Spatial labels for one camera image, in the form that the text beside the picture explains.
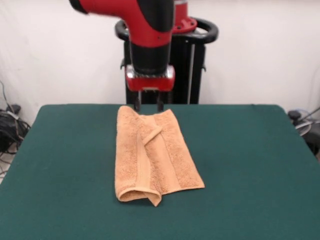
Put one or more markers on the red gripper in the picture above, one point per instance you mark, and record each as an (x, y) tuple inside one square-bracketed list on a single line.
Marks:
[(150, 83)]

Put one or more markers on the tan terry towel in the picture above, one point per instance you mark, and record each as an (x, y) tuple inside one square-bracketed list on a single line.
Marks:
[(155, 160)]

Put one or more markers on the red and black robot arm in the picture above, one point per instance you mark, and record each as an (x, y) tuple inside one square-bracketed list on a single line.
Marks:
[(150, 25)]

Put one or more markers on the dark green table cloth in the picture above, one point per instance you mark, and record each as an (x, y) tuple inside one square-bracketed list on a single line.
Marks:
[(250, 175)]

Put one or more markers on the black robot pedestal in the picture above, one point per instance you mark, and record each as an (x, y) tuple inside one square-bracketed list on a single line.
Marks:
[(190, 75)]

